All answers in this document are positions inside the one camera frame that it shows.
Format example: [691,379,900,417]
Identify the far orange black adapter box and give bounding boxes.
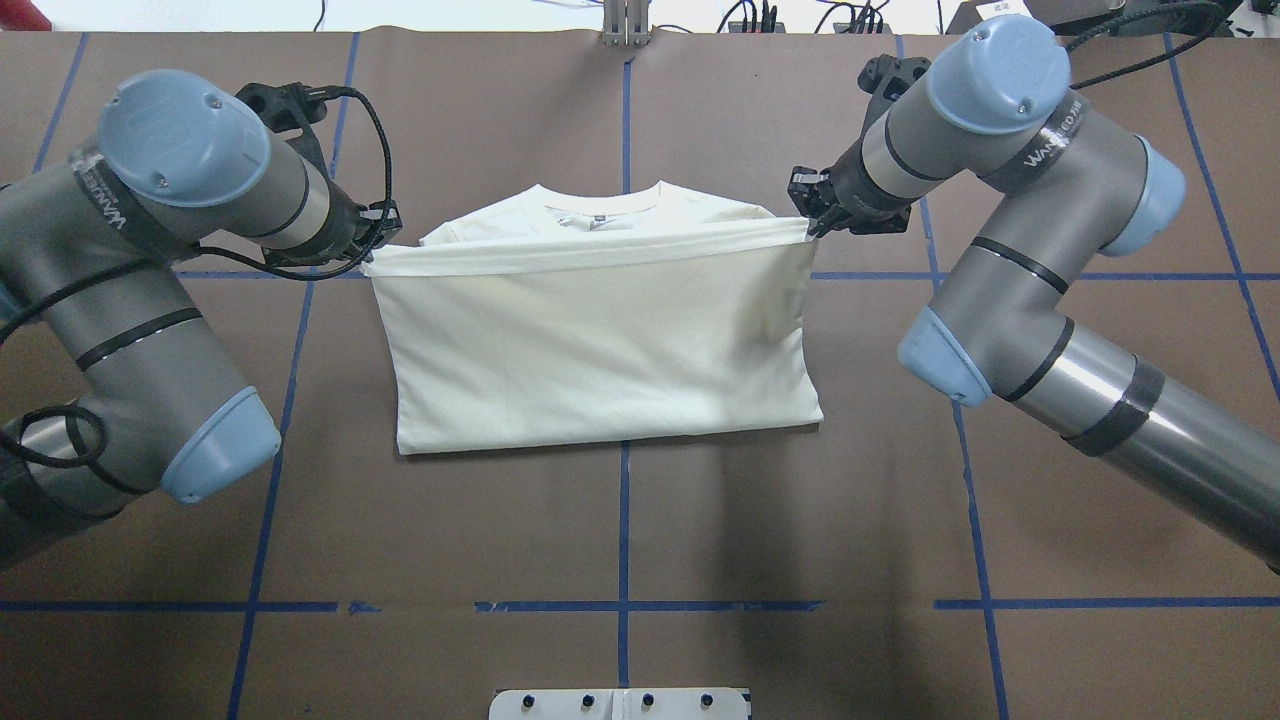
[716,1,786,35]

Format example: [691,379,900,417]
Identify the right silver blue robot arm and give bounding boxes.
[787,14,1279,568]

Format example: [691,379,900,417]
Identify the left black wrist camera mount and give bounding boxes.
[236,82,328,170]

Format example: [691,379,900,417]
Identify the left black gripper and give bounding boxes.
[262,186,403,268]

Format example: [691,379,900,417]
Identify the cream long sleeve shirt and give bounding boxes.
[362,182,823,455]

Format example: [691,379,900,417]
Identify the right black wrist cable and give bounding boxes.
[1064,0,1228,91]

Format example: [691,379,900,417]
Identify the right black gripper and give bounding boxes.
[788,140,911,240]

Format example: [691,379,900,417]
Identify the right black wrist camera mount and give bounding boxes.
[858,54,932,117]

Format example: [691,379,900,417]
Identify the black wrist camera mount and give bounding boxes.
[236,82,328,170]
[858,54,932,117]

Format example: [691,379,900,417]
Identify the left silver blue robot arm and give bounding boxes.
[1,69,401,568]

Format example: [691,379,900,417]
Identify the near orange black adapter box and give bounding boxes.
[813,1,891,35]

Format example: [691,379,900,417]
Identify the orange black adapter box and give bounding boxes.
[813,1,891,35]
[716,1,786,35]

